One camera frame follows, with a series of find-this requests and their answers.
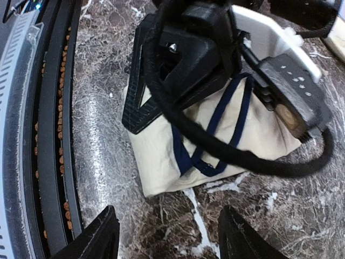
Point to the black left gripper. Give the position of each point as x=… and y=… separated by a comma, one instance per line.
x=200, y=70

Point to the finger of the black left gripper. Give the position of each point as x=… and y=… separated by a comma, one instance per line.
x=137, y=115

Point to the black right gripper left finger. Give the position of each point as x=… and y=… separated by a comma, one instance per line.
x=99, y=240

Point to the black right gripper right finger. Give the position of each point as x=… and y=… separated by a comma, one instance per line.
x=237, y=239

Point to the cream underwear with navy trim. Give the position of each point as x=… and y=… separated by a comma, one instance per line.
x=169, y=161

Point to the grey slotted cable duct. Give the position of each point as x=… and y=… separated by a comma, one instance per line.
x=20, y=236

